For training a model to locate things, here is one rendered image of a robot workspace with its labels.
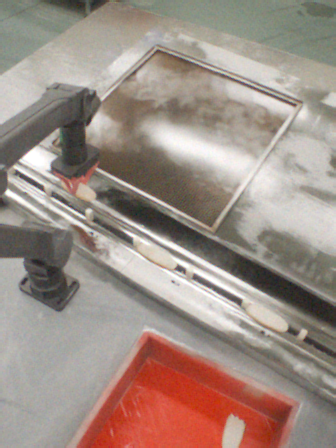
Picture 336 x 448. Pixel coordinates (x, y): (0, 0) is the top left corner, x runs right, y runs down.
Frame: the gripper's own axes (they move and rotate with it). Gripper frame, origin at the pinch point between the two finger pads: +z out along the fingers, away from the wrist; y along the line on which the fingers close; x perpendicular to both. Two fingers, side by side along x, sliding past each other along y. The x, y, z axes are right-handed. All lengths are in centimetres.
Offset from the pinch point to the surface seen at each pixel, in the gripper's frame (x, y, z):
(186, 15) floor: -130, -263, 94
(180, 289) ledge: 31.8, 5.1, 7.0
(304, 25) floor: -47, -312, 94
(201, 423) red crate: 51, 26, 11
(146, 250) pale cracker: 20.1, 0.8, 7.3
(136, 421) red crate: 41, 33, 11
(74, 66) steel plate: -50, -52, 12
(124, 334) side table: 27.4, 19.1, 11.2
